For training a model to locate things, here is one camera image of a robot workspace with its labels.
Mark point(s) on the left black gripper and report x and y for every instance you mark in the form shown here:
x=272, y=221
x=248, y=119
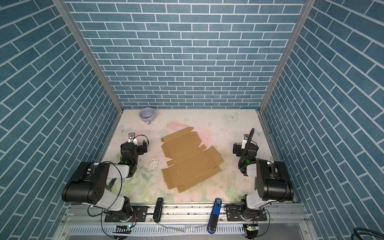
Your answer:
x=141, y=148

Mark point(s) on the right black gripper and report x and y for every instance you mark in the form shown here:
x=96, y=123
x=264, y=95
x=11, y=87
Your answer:
x=237, y=148

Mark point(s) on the brown cardboard paper box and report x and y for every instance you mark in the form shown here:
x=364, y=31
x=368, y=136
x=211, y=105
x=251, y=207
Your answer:
x=191, y=162

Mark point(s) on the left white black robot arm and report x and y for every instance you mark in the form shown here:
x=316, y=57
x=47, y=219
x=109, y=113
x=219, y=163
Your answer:
x=88, y=184

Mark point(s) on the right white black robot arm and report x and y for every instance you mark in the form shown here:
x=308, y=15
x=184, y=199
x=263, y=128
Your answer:
x=273, y=182

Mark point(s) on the lavender ceramic cup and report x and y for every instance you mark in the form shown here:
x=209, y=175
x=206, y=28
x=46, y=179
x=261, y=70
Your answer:
x=147, y=115

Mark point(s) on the black marker pen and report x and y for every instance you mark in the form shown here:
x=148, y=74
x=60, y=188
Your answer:
x=158, y=210

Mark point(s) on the blue black stapler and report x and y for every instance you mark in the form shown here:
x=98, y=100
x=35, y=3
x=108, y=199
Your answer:
x=214, y=217

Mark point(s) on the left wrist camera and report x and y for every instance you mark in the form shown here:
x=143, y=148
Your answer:
x=132, y=138

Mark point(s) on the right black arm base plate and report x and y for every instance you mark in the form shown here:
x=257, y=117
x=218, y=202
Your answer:
x=236, y=213

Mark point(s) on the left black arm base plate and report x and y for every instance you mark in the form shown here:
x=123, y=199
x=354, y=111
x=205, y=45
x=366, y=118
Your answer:
x=134, y=215

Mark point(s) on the aluminium front rail frame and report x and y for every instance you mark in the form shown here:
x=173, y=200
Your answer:
x=189, y=221

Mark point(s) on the left aluminium corner post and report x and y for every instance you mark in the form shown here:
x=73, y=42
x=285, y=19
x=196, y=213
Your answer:
x=76, y=32

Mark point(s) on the aluminium corner post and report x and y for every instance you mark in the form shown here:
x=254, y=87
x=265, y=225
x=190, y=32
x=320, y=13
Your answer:
x=76, y=32
x=287, y=51

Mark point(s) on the right aluminium corner post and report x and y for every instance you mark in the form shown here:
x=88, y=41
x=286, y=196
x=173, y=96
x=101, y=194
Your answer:
x=287, y=51

